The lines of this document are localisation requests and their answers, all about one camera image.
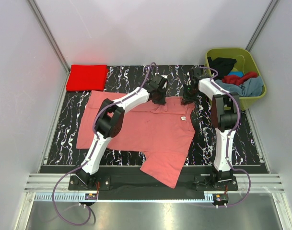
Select pink t shirt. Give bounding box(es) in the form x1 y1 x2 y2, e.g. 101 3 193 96
76 91 195 188

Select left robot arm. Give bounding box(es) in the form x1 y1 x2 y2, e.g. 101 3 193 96
75 74 168 190

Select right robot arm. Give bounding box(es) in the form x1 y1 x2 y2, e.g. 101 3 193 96
181 67 240 190

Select black garment in bin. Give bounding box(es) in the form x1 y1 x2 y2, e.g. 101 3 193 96
207 57 237 77

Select dark red garment in bin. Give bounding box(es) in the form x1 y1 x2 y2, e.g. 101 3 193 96
222 71 258 86

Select bright blue garment in bin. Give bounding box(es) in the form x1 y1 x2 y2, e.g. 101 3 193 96
229 71 244 78

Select olive green plastic bin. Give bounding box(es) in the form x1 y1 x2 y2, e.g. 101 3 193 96
205 47 267 111

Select grey blue garment in bin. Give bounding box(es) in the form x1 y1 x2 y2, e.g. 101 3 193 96
215 76 264 97

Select folded red t shirt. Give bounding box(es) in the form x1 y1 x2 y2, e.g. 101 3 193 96
66 65 109 92

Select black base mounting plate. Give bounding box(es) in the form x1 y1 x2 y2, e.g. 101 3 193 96
39 165 272 200

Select right aluminium corner post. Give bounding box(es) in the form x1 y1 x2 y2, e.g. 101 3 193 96
245 0 280 52

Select aluminium corner post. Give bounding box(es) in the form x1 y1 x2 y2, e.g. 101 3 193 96
245 0 280 52
26 0 70 73

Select left aluminium corner post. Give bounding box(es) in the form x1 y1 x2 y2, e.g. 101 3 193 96
26 0 70 73

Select aluminium frame rail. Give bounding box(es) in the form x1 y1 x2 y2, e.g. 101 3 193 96
24 174 284 203

